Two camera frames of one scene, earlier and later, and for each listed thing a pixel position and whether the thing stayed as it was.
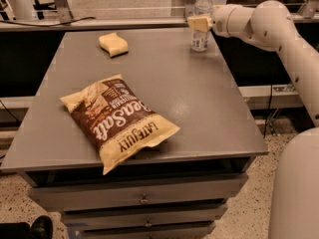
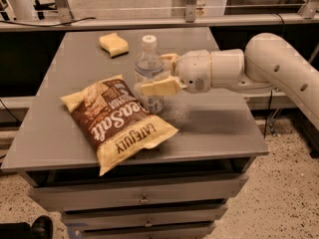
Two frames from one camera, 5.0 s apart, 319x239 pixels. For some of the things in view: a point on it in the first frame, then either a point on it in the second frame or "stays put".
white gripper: [221, 20] -> [194, 70]
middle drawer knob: [148, 224] stays put
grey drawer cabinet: [178, 188] stays put
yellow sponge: [114, 44] stays put
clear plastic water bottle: [203, 6] -> [150, 66]
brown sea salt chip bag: [115, 121] stays put
